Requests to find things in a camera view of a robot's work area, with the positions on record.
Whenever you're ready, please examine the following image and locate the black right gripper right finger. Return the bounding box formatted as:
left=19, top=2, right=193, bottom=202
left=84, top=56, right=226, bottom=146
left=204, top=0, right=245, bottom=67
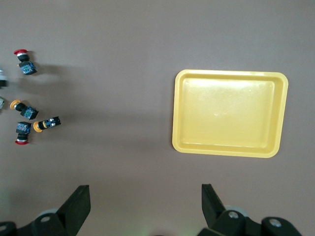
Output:
left=196, top=183, right=261, bottom=236

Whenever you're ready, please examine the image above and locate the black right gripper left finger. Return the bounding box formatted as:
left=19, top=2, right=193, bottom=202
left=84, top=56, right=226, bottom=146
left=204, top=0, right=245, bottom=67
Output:
left=17, top=185, right=91, bottom=236

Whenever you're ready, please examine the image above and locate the yellow push button black body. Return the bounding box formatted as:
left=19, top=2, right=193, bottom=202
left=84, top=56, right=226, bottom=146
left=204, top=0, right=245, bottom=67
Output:
left=33, top=116, right=62, bottom=133
left=9, top=99, right=39, bottom=120

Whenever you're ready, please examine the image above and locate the red mushroom button black body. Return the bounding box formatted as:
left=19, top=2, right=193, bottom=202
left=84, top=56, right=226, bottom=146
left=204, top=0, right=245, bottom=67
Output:
left=13, top=49, right=38, bottom=76
left=14, top=121, right=32, bottom=146

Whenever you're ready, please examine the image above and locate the yellow plastic tray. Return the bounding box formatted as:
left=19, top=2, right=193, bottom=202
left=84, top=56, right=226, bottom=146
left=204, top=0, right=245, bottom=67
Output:
left=171, top=69, right=289, bottom=158

